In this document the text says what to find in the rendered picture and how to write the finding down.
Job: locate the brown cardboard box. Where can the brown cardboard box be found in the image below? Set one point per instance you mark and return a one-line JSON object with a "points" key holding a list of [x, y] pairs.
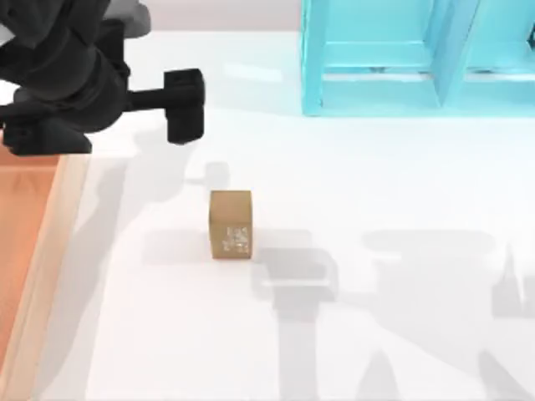
{"points": [[230, 225]]}

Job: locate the light blue rack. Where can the light blue rack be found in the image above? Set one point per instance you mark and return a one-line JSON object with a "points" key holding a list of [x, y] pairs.
{"points": [[376, 75]]}

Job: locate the shallow salmon-coloured box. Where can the shallow salmon-coloured box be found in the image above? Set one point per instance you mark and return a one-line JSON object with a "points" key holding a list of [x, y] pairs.
{"points": [[29, 234]]}

